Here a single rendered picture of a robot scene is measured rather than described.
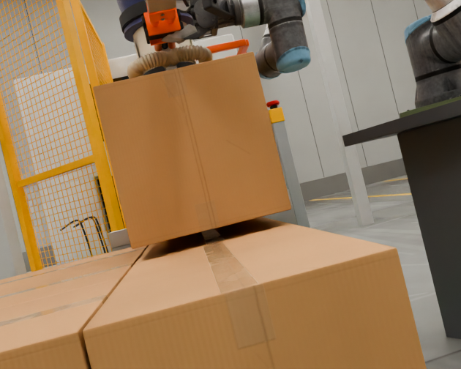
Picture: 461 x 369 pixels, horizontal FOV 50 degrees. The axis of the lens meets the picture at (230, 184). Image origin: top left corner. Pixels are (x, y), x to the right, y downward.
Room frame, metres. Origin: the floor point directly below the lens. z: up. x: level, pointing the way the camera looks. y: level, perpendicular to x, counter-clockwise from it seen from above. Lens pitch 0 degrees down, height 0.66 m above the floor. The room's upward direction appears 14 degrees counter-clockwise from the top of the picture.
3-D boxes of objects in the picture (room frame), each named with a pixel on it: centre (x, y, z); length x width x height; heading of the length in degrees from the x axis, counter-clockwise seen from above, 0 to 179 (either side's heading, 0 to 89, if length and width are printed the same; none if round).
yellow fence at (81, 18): (3.59, 0.73, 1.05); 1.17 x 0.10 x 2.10; 6
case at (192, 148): (1.49, 0.09, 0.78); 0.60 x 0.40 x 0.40; 5
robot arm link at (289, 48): (1.30, -0.23, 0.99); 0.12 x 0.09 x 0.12; 16
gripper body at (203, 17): (1.27, -0.06, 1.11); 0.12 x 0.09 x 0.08; 96
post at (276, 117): (2.49, -0.30, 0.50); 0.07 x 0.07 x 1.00; 6
